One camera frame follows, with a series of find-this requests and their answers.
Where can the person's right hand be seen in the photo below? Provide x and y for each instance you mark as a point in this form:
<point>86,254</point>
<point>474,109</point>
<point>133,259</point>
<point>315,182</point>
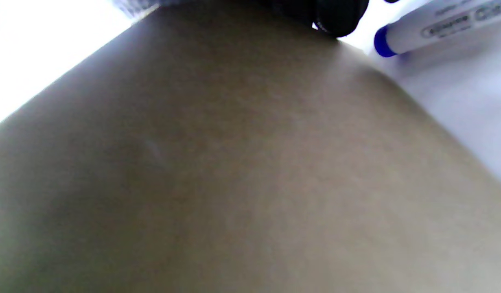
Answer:
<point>335,16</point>

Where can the blue capped white marker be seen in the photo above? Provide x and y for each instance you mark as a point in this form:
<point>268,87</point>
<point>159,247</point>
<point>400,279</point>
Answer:
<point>437,28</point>

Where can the brown cardboard mailer box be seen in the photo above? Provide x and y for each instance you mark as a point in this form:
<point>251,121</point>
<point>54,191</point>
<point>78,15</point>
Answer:
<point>234,162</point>

